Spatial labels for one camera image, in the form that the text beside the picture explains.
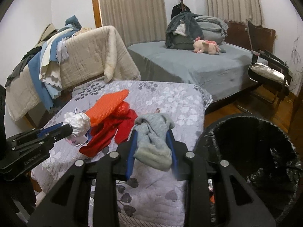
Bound hanging white cables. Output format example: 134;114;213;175
290;36;303;67

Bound left beige curtain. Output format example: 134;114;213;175
99;0;167;46

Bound red plastic ball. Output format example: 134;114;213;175
115;101;129;117

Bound pile of grey blankets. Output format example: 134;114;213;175
165;12;229;50

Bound black chair with cushion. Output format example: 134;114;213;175
235;20;292;119

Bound coat rack with jacket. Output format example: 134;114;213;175
170;0;191;19

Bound right beige curtain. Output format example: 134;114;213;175
206;0;262;26

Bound black trash bin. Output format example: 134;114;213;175
194;114;302;226

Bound blue and cream cloths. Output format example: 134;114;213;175
5;16;82;111

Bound red cloth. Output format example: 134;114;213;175
79;109;138;157

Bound grey sock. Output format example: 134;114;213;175
133;113;175;172

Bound wooden headboard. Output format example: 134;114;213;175
224;21;276;53

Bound floral grey quilt cover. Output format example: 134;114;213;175
30;80;213;227

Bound pink plush pig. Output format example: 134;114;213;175
193;36;221;55

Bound beige quilt on rack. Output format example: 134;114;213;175
6;26;141;121

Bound beige curtain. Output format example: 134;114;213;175
206;0;262;26
99;0;167;46

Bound grey bed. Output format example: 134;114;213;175
128;42;256;101

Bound white plastic ball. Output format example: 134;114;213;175
63;112;90;137

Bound orange foam mesh sheet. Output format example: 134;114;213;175
85;89;129;127

